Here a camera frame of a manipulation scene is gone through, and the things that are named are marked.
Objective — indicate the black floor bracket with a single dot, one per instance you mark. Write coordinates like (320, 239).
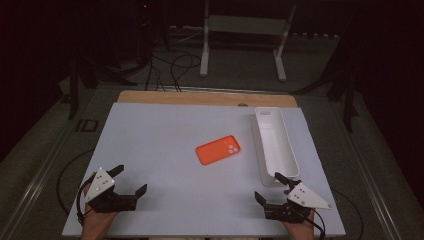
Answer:
(87, 125)

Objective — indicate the white oblong plastic tray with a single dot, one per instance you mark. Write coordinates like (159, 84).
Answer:
(276, 146)

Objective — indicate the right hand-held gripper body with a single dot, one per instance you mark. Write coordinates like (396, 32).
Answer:
(305, 198)

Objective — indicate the orange phone case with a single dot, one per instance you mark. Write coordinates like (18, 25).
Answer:
(216, 150)

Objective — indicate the white table mat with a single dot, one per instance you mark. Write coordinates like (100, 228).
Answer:
(160, 140)

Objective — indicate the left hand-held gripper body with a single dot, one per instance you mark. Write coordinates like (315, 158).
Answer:
(100, 186)

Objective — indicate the black tripod stand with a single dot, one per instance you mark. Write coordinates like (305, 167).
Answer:
(75, 83)
(346, 96)

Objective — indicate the person's right hand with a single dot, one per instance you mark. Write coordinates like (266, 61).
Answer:
(301, 231)

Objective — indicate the person's left hand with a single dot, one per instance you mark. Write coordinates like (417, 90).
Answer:
(96, 224)

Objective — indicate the white metal stand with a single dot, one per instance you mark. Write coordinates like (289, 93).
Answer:
(246, 25)

